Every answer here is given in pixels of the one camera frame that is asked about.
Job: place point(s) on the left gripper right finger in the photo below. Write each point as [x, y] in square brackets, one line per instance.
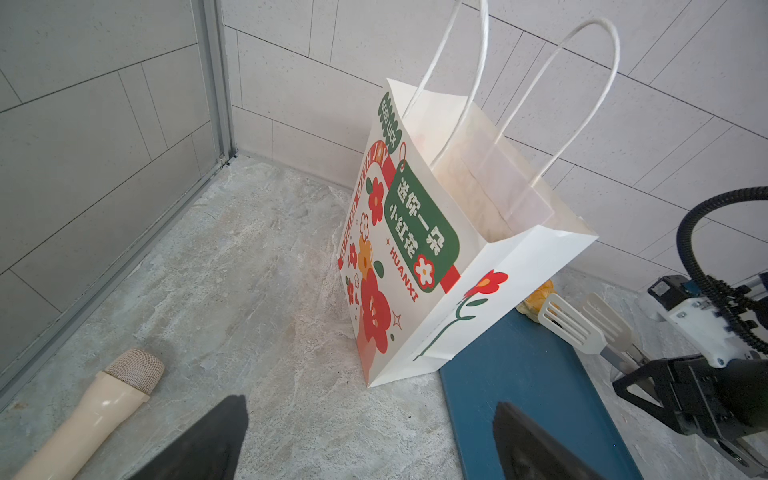
[527, 451]

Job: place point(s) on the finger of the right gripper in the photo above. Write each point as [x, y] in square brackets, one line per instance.
[651, 388]

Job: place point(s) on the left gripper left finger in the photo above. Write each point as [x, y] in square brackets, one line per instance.
[209, 449]

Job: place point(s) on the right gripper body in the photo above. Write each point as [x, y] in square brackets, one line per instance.
[722, 403]

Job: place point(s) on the white slotted tongs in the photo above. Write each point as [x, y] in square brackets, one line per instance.
[594, 328]

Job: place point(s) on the round flower bread top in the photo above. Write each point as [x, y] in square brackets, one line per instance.
[532, 305]

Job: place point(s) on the white paper gift bag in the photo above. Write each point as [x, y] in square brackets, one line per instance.
[449, 228]

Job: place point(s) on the teal tray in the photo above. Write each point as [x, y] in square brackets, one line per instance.
[519, 362]

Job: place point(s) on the beige toy microphone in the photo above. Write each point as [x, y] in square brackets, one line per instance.
[115, 394]

